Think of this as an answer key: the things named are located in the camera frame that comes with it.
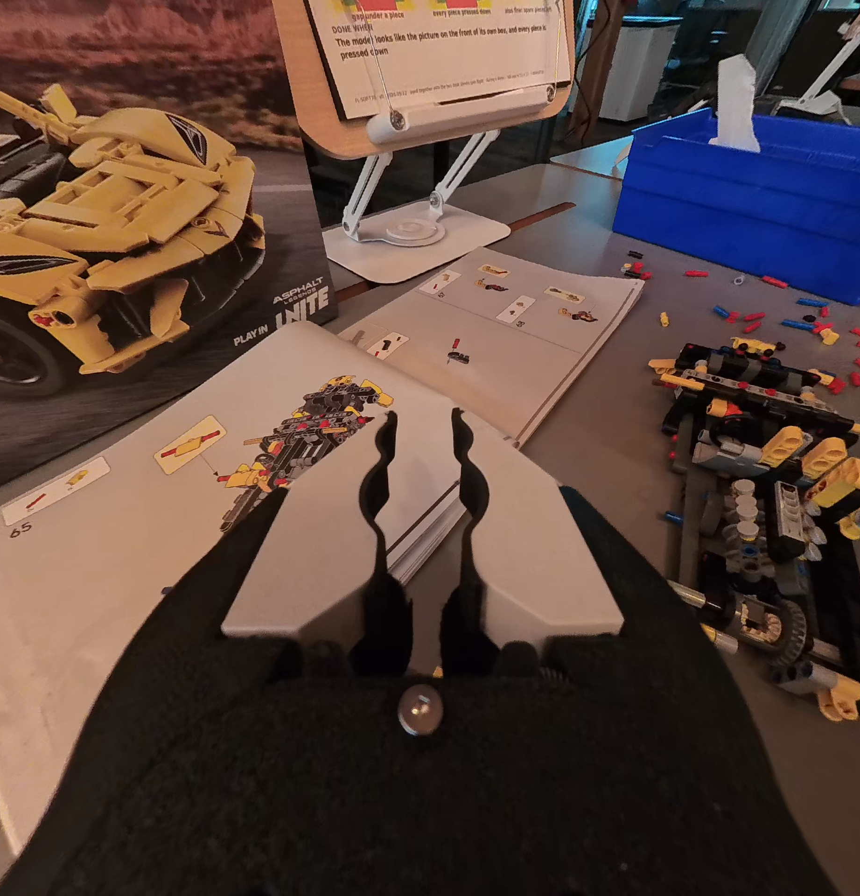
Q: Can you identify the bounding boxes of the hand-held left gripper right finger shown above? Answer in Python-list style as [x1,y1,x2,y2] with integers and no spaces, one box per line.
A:
[439,407,627,677]

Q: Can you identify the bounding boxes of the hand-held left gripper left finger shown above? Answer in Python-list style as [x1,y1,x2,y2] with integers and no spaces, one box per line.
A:
[220,410,414,677]

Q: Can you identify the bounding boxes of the lego instruction booklet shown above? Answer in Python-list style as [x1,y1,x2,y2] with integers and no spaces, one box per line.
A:
[0,245,645,863]

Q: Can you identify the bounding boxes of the lego car chassis model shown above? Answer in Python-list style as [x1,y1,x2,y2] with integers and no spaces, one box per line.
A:
[645,335,860,725]

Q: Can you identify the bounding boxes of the scattered small lego pieces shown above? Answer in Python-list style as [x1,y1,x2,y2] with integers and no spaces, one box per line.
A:
[621,247,860,394]

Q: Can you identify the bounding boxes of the lego set box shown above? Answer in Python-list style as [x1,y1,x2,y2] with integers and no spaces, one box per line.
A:
[0,0,341,496]

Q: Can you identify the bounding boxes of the white board stand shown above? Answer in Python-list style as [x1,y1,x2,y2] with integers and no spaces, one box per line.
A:
[321,128,514,286]

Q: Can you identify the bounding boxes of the blue plastic bin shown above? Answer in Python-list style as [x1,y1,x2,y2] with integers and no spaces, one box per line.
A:
[610,105,860,309]

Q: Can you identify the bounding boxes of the white paper slip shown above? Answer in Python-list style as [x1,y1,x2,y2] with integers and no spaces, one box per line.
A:
[707,53,762,155]

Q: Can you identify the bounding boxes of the white cabinet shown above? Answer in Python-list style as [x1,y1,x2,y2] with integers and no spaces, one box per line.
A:
[596,16,684,125]

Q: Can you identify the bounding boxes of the wooden post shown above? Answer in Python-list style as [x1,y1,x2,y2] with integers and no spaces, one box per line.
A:
[568,0,624,142]

